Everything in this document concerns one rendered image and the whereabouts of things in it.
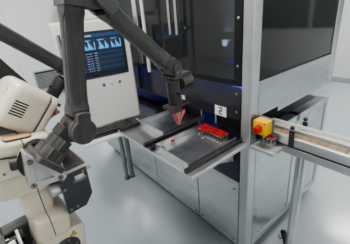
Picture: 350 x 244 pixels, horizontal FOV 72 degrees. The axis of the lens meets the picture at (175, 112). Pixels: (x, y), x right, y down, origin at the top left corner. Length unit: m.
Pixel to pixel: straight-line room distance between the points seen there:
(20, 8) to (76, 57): 5.58
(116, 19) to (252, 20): 0.61
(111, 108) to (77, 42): 1.19
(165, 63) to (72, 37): 0.35
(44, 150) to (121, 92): 1.19
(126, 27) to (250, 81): 0.65
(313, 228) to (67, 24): 2.05
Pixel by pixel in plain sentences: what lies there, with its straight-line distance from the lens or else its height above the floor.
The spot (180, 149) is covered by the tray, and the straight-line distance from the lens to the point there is 1.29.
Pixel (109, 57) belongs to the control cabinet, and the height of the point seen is 1.29.
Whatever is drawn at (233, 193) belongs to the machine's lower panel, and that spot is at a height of 0.50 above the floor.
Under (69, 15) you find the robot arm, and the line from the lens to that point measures 0.74.
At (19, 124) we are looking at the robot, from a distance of 0.89.
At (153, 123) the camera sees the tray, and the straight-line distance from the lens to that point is 1.62.
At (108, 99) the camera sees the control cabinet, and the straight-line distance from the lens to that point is 1.87.
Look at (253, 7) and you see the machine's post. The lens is 1.16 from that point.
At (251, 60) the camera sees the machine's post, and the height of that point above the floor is 1.32.
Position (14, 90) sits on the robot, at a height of 1.37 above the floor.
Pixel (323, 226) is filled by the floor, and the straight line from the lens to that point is 2.27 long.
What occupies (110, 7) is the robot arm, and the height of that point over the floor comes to 1.57.
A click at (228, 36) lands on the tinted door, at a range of 1.26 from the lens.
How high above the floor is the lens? 1.54
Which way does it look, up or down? 22 degrees down
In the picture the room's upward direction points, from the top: 5 degrees counter-clockwise
